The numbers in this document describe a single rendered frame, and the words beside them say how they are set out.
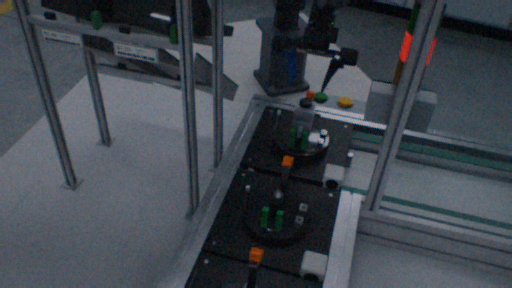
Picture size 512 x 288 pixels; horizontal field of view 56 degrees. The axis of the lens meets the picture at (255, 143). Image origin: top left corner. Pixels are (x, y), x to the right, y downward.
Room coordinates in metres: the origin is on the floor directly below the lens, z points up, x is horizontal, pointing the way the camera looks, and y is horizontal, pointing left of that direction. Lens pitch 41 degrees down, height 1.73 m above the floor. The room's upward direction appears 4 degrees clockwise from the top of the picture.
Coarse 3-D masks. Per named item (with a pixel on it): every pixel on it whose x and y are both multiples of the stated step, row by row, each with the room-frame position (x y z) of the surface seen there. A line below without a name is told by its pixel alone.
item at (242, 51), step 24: (240, 24) 1.73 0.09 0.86; (240, 48) 1.54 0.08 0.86; (336, 48) 1.59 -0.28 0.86; (240, 72) 1.38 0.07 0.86; (312, 72) 1.41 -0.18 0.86; (336, 72) 1.42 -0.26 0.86; (360, 72) 1.43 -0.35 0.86; (240, 96) 1.24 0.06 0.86; (288, 96) 1.26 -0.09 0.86; (360, 96) 1.28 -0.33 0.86
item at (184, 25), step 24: (24, 0) 0.82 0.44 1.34; (216, 0) 0.90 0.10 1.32; (24, 24) 0.81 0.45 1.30; (216, 24) 0.90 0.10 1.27; (192, 48) 0.75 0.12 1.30; (216, 48) 0.90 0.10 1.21; (96, 72) 0.98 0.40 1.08; (192, 72) 0.74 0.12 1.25; (216, 72) 0.90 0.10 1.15; (48, 96) 0.81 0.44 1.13; (96, 96) 0.97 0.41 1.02; (192, 96) 0.74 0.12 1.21; (216, 96) 0.90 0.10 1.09; (48, 120) 0.81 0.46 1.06; (96, 120) 0.98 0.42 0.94; (192, 120) 0.73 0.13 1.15; (216, 120) 0.90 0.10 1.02; (96, 144) 0.97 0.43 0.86; (192, 144) 0.73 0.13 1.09; (216, 144) 0.90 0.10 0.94; (72, 168) 0.82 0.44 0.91; (192, 168) 0.73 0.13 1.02; (216, 168) 0.90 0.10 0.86; (192, 192) 0.74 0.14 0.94; (192, 216) 0.73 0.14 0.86
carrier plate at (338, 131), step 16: (272, 112) 1.02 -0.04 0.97; (288, 112) 1.02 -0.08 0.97; (256, 128) 0.95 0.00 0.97; (272, 128) 0.95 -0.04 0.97; (336, 128) 0.97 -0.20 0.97; (352, 128) 0.97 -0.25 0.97; (256, 144) 0.88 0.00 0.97; (272, 144) 0.89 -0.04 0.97; (336, 144) 0.90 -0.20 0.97; (256, 160) 0.83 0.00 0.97; (272, 160) 0.83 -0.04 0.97; (320, 160) 0.84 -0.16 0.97; (336, 160) 0.84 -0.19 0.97; (304, 176) 0.78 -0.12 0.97; (320, 176) 0.79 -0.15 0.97
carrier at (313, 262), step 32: (256, 192) 0.70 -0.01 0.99; (288, 192) 0.71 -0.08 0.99; (320, 192) 0.73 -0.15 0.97; (224, 224) 0.63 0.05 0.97; (256, 224) 0.62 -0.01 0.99; (288, 224) 0.62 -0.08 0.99; (320, 224) 0.64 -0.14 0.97; (224, 256) 0.55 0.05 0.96; (288, 256) 0.56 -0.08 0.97; (320, 256) 0.55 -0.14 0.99
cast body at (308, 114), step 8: (296, 104) 0.90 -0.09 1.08; (304, 104) 0.89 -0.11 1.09; (312, 104) 0.90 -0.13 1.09; (296, 112) 0.88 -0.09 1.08; (304, 112) 0.88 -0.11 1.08; (312, 112) 0.87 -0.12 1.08; (296, 120) 0.88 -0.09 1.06; (304, 120) 0.87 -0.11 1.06; (312, 120) 0.88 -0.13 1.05; (296, 128) 0.87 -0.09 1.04; (304, 128) 0.87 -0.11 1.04
